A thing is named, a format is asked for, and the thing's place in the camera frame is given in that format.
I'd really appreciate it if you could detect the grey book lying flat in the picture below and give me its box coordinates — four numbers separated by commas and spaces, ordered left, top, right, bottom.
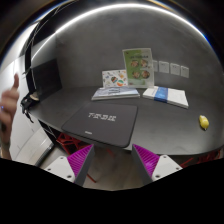
92, 87, 140, 100

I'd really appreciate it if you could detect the small colourful picture card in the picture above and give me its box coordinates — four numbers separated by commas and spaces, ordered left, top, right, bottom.
102, 70, 128, 88

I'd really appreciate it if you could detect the black bag with straps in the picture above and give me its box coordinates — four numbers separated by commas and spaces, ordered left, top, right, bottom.
20, 92, 40, 122

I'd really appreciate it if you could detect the white and blue book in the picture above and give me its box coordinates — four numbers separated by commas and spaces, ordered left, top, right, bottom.
143, 86, 189, 109

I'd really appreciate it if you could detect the green upright poster card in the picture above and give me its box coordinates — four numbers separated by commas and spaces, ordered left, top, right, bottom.
123, 48, 154, 88

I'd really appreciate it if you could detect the yellow computer mouse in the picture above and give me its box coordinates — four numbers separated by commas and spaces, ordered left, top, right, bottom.
199, 115, 209, 130

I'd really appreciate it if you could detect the person's bare hand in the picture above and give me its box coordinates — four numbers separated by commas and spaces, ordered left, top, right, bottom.
0, 74, 19, 160

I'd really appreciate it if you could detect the black mouse pad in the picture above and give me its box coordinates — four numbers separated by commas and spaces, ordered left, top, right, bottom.
62, 102, 138, 147

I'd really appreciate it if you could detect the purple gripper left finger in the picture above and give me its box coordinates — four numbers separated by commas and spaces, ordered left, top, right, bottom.
45, 145, 95, 186

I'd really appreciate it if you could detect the black monitor screen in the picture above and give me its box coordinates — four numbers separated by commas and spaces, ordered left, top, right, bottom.
33, 59, 62, 100

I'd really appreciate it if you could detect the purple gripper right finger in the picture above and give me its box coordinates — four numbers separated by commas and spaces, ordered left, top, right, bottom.
132, 144, 182, 185

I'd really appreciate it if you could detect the white wall socket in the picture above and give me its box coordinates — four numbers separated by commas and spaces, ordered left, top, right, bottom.
170, 63, 180, 75
153, 60, 158, 72
159, 61, 169, 73
181, 66, 189, 78

